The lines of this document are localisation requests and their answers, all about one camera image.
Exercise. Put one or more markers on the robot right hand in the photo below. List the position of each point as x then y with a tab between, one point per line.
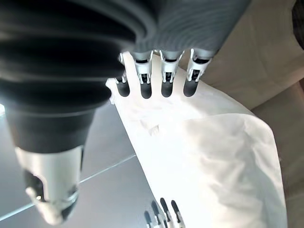
59	59

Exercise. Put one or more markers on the white duvet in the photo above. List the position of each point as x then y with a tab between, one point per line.
202	154

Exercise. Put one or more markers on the beige bed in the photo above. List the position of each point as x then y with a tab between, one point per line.
263	47

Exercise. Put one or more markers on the dark fuzzy object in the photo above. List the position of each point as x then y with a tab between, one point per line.
298	19

